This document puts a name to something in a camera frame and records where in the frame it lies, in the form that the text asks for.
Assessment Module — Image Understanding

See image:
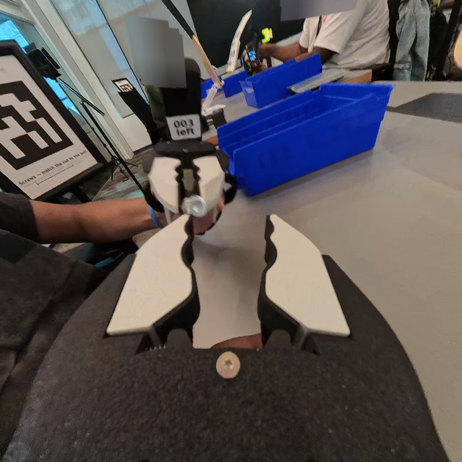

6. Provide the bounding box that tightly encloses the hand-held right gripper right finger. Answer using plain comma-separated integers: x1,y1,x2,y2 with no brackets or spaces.
258,214,351,338

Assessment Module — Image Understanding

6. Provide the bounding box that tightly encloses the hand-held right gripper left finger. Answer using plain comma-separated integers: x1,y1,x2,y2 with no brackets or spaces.
106,215,201,337

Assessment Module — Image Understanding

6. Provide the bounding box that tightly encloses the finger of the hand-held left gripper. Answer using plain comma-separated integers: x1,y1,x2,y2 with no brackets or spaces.
193,155,227,214
147,157,184,214

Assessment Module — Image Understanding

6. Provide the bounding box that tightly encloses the blue plastic bin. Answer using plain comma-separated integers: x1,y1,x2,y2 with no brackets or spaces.
217,82,395,196
240,53,323,109
200,70,250,99

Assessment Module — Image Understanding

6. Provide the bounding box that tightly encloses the person's left forearm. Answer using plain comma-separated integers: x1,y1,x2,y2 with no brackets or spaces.
31,197,159,244

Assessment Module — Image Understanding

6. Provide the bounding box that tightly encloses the grey desk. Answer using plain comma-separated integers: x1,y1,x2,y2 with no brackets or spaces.
134,81,462,462

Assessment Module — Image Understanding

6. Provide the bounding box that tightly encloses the person's left hand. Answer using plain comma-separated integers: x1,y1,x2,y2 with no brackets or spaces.
151,191,226,236

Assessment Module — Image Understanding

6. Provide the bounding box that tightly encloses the black tripod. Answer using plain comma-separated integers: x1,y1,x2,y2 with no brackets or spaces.
27,47,147,193

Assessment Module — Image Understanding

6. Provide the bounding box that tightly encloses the black framed marker sign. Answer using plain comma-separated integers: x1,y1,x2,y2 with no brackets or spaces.
0,40,109,201

